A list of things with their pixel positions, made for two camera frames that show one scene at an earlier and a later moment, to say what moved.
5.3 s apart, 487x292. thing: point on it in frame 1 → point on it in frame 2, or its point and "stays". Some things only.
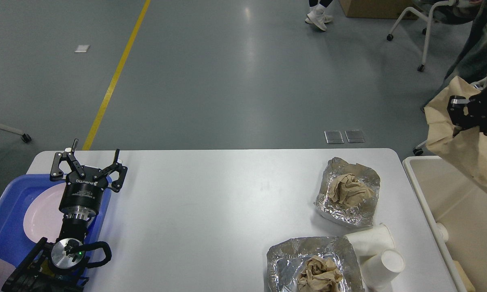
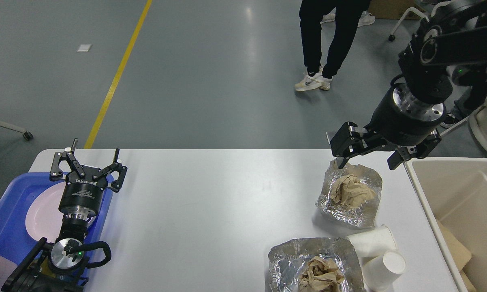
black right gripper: (485, 109) → (401, 120)
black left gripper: (81, 194) stays
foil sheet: (285, 259) stays
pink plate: (43, 218) stays
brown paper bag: (481, 153) → (461, 254)
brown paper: (319, 275) stays
